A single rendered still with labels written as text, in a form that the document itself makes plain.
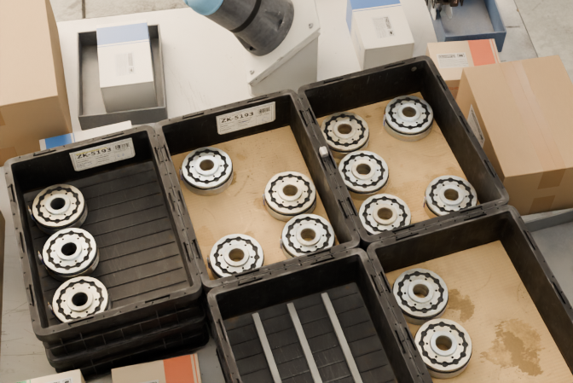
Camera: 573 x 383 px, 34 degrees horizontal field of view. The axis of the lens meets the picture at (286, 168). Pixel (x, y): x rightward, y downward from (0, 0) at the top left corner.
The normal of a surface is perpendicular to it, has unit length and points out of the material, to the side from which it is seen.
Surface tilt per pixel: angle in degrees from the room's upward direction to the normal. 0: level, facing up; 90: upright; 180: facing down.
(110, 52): 0
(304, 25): 44
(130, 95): 90
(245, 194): 0
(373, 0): 0
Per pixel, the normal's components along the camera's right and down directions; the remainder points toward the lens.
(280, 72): 0.13, 0.80
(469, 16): 0.00, -0.59
